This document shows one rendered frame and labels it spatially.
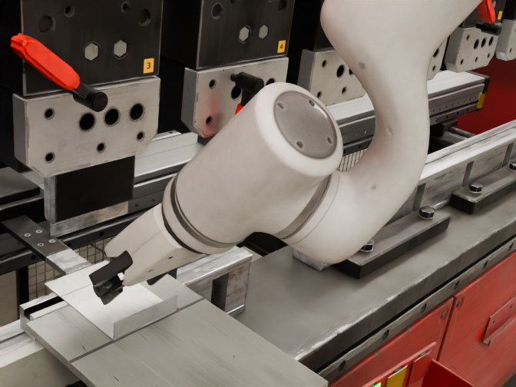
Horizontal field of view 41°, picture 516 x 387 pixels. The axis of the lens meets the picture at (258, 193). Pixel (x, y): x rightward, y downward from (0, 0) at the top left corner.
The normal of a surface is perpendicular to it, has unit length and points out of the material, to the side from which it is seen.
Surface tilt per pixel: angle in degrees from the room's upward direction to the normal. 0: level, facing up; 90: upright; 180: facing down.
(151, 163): 0
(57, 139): 90
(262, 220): 118
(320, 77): 90
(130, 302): 0
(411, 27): 99
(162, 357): 0
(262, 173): 106
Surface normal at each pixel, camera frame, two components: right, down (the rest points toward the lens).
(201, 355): 0.12, -0.90
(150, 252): -0.47, 0.36
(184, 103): -0.68, 0.24
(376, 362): 0.73, 0.37
